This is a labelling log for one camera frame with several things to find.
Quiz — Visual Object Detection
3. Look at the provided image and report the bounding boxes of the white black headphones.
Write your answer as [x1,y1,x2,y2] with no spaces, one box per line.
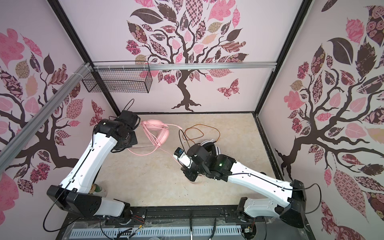
[200,139,221,156]

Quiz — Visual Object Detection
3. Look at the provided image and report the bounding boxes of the pink headphones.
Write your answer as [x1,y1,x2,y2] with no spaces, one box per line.
[130,120,183,157]

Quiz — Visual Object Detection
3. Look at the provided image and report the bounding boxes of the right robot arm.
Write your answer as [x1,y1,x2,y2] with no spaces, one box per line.
[173,142,307,229]

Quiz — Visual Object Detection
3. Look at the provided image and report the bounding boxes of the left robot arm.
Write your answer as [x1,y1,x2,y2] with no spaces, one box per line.
[47,111,141,224]

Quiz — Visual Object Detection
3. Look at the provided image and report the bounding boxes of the green drink can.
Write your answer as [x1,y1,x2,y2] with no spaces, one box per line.
[89,184,108,198]

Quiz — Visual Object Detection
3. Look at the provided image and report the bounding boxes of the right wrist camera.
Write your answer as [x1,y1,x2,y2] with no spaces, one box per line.
[173,147,192,169]

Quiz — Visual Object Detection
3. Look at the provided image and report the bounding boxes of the black wire basket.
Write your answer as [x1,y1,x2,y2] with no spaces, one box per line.
[82,60,153,94]

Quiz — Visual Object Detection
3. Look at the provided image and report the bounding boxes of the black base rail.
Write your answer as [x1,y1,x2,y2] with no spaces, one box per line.
[56,205,315,240]

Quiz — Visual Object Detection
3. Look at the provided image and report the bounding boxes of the aluminium rail back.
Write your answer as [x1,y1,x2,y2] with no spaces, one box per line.
[93,61,277,71]

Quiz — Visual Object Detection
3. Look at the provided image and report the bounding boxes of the aluminium rail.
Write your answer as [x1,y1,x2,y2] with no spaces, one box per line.
[1,63,91,173]
[93,61,277,71]

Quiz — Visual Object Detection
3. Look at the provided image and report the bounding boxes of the white cable duct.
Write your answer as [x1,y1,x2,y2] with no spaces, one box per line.
[67,226,243,240]

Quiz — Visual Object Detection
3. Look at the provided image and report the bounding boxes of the aluminium rail left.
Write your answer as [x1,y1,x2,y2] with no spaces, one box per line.
[1,63,91,173]

